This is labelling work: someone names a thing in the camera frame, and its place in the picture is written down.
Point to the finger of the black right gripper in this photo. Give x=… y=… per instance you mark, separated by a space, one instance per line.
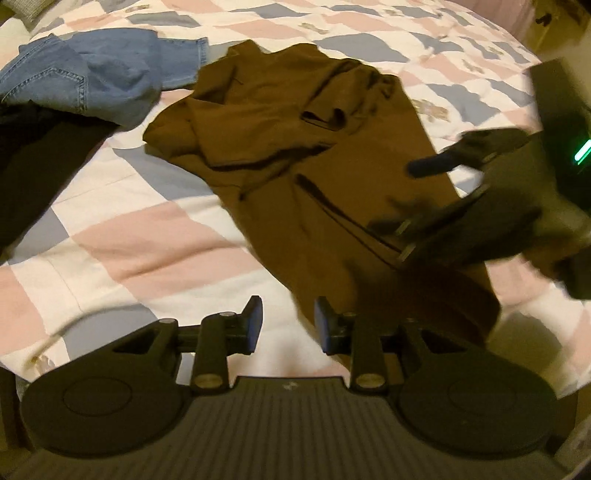
x=415 y=217
x=474 y=149

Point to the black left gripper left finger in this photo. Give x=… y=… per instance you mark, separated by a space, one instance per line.
x=132 y=391

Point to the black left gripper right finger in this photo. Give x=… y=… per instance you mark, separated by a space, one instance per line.
x=455 y=396

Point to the brown zip sweater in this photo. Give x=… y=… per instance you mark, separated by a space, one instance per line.
x=305 y=151

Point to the black garment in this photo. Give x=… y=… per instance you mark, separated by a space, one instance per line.
x=41 y=150

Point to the blue denim jeans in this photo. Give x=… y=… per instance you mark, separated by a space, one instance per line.
x=116 y=75

